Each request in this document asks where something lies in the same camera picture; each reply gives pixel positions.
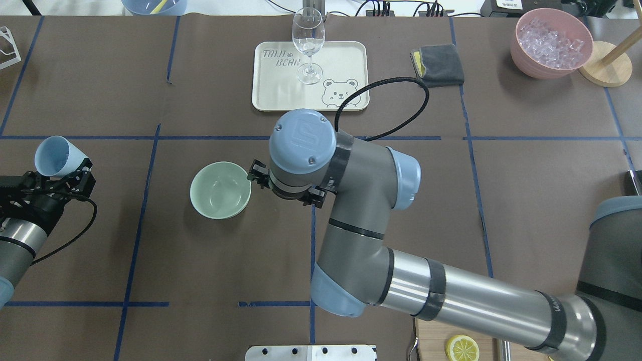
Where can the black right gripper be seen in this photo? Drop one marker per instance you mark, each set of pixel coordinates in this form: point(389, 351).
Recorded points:
point(259, 176)

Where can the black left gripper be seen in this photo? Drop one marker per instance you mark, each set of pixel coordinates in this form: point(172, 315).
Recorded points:
point(44, 204)

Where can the light blue plastic cup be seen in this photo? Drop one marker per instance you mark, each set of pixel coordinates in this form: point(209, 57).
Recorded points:
point(56, 156)

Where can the mint green bowl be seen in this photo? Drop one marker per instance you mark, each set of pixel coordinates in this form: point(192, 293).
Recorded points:
point(220, 190)

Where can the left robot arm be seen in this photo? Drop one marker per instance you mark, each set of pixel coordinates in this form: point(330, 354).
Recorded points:
point(20, 243)

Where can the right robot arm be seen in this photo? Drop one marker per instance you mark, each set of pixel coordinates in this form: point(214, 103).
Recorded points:
point(484, 238)

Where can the pink bowl with ice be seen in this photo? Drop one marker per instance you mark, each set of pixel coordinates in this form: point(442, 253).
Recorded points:
point(550, 43)

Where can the cream bear tray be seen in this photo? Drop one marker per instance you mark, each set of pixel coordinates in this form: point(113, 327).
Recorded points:
point(283, 82)

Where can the clear wine glass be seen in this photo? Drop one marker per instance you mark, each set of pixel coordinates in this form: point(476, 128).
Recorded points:
point(308, 36)

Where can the grey folded cloth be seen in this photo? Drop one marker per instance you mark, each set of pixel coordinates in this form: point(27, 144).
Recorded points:
point(438, 65)

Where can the wooden cutting board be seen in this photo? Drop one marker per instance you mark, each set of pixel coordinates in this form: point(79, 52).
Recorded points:
point(433, 337)

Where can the lemon half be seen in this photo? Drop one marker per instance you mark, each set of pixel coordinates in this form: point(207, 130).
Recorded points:
point(462, 347)

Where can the wooden paper towel stand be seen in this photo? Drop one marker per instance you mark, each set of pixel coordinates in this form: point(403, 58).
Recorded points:
point(609, 65)

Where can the white wire cup rack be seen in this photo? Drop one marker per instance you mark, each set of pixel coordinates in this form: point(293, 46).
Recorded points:
point(9, 50)

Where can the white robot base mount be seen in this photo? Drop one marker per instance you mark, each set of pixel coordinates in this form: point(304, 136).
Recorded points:
point(312, 352)

